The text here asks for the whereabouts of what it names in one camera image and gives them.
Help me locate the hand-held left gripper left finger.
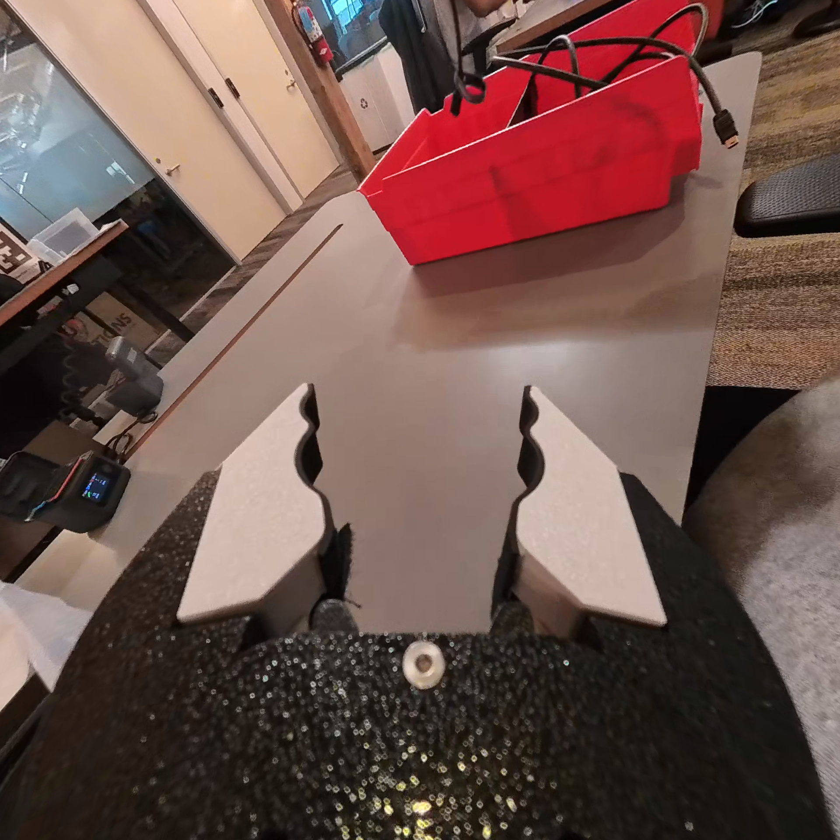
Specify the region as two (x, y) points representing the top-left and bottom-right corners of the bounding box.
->
(176, 382), (361, 637)

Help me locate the beige door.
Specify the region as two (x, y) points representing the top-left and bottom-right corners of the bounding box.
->
(10, 0), (293, 262)
(172, 0), (343, 199)

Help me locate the grey printed sweatshirt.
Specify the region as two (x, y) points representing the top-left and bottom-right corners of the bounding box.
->
(682, 387), (840, 840)

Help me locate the black device with display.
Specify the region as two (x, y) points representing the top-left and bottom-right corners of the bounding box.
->
(0, 449), (132, 534)

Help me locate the fire extinguisher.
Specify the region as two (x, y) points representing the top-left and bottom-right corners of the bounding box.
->
(292, 0), (334, 65)

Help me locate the cardboard box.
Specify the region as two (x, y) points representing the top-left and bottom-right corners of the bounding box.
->
(72, 292), (165, 355)

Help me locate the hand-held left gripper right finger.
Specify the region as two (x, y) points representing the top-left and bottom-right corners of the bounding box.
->
(491, 385), (669, 641)

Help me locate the red plastic bin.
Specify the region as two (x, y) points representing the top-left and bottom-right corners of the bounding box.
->
(357, 0), (726, 266)

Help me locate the wooden post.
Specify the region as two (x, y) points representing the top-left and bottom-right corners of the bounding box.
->
(266, 0), (376, 181)

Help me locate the wooden work table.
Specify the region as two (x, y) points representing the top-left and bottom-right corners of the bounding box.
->
(499, 0), (614, 55)

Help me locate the dark hanging jacket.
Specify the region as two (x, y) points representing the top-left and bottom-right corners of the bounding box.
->
(379, 0), (460, 114)

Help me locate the fiducial marker sign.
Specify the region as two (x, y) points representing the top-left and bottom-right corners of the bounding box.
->
(0, 223), (37, 283)

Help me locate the black cable with usb plug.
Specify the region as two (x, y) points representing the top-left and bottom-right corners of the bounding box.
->
(525, 3), (741, 151)

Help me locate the black charging cable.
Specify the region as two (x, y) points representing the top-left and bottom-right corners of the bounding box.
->
(98, 408), (160, 460)

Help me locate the clear plastic container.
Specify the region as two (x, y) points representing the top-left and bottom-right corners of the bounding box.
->
(26, 206), (99, 257)

